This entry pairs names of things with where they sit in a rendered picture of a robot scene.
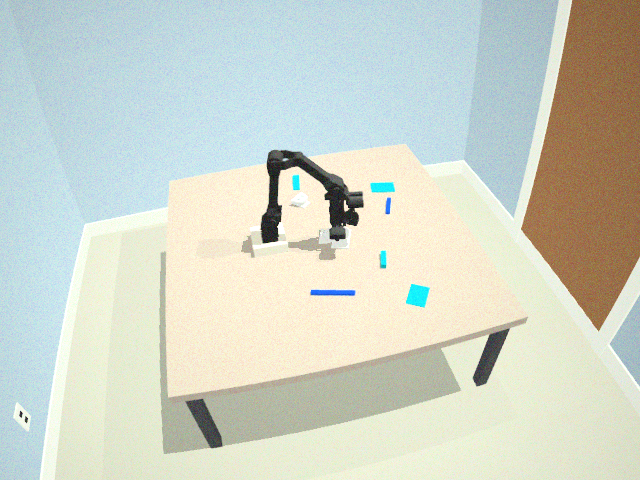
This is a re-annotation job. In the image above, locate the cyan square tile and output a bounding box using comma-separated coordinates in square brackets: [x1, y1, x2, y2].
[406, 284, 430, 308]

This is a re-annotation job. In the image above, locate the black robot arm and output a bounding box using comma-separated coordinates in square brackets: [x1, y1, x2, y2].
[259, 150, 364, 243]

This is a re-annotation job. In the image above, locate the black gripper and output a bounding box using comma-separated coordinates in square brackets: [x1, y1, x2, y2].
[329, 207, 346, 241]

